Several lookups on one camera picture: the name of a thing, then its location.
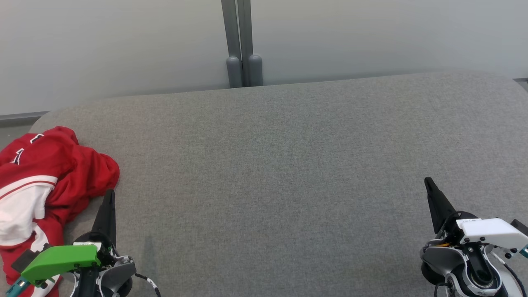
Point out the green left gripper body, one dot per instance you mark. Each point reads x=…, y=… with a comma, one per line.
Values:
x=62, y=258

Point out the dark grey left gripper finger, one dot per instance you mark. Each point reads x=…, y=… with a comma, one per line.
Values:
x=106, y=218

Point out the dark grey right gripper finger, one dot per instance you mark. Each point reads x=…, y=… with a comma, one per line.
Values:
x=438, y=206

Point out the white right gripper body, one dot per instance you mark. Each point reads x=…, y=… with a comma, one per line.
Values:
x=491, y=231

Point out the red basketball jersey white sleeves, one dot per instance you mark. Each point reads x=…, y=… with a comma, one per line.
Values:
x=29, y=165

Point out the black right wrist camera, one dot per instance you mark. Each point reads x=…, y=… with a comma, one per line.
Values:
x=520, y=229

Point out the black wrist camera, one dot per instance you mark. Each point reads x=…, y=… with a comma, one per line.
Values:
x=520, y=229
x=22, y=260

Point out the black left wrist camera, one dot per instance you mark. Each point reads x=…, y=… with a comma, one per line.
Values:
x=22, y=260

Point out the teal right camera connector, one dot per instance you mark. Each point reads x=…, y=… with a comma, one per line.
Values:
x=524, y=251

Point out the teal camera connector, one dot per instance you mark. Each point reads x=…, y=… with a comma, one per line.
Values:
x=524, y=251
x=15, y=288

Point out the teal left camera connector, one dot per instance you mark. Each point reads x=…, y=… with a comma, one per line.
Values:
x=15, y=288

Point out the grey partition post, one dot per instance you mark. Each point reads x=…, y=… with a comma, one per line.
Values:
x=232, y=41
x=251, y=41

